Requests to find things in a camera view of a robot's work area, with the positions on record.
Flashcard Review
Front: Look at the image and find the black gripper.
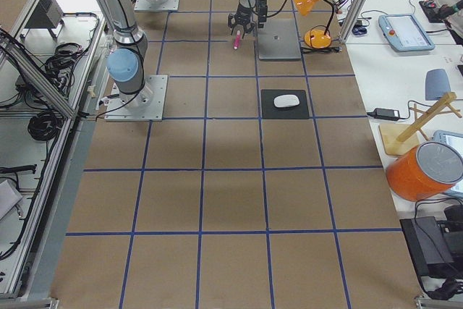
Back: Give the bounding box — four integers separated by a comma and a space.
227, 0, 268, 38

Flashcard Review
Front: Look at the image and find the pink pen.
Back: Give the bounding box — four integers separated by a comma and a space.
234, 30, 242, 50

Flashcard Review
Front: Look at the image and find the white computer mouse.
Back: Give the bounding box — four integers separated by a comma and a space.
273, 94, 300, 109

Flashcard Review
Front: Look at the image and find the silver laptop notebook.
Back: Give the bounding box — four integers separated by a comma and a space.
257, 19, 301, 62

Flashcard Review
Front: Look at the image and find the black mousepad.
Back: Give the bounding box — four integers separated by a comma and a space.
260, 89, 310, 119

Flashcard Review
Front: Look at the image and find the grey mouse pad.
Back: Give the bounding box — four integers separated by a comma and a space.
425, 69, 451, 101

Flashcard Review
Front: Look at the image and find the orange desk lamp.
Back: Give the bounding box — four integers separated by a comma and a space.
293, 0, 334, 51

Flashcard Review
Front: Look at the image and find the teach pendant tablet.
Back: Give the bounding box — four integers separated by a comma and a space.
378, 14, 435, 52

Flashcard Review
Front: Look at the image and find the black power adapter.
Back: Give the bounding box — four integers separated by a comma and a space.
372, 108, 400, 121

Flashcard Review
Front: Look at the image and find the wooden stand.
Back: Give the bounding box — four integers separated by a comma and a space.
379, 91, 462, 156

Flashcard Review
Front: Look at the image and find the orange cylindrical container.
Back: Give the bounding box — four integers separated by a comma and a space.
386, 142, 462, 201

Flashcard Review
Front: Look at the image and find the black monitor box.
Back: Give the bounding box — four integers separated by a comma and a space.
400, 216, 456, 279

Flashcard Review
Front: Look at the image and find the aluminium frame post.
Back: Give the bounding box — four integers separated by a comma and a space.
338, 0, 381, 44

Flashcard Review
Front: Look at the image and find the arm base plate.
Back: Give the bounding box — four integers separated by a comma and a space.
103, 75, 168, 122
135, 0, 179, 12

